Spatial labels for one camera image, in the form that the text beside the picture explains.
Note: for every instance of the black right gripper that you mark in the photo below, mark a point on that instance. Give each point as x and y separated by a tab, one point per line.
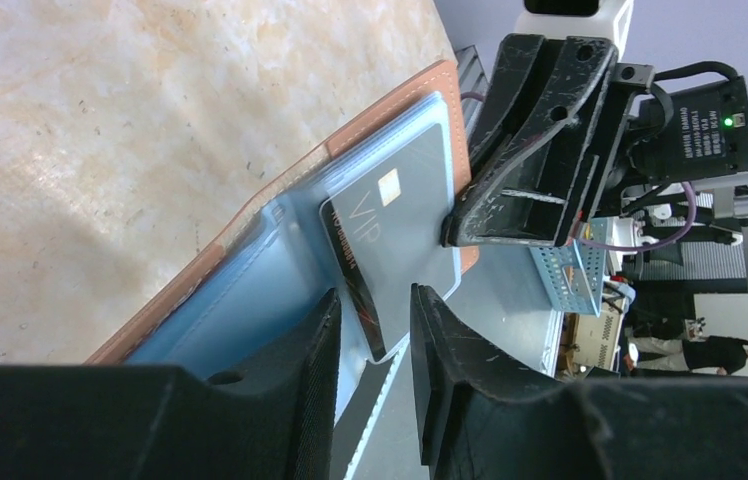
528	149

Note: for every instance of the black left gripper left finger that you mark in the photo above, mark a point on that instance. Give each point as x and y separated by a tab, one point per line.
269	417

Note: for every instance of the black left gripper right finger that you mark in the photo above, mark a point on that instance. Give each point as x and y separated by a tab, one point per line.
482	414

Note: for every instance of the black VIP credit card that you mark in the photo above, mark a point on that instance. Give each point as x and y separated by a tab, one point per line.
384	219

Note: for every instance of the brown leather card holder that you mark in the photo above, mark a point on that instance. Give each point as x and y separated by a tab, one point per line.
274	260

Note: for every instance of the blue plastic basket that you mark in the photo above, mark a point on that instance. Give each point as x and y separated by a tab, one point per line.
573	276

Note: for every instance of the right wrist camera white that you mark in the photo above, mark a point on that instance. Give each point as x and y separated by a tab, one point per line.
560	19

